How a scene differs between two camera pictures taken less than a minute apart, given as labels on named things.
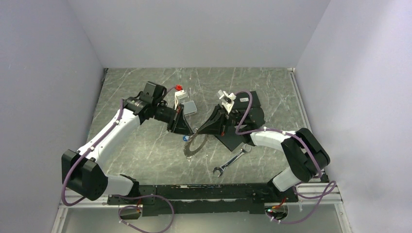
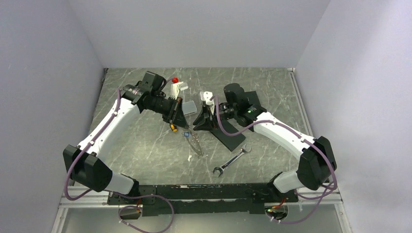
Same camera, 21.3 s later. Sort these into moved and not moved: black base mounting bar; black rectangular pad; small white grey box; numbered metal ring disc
Moved: numbered metal ring disc
Not moved: black base mounting bar; black rectangular pad; small white grey box
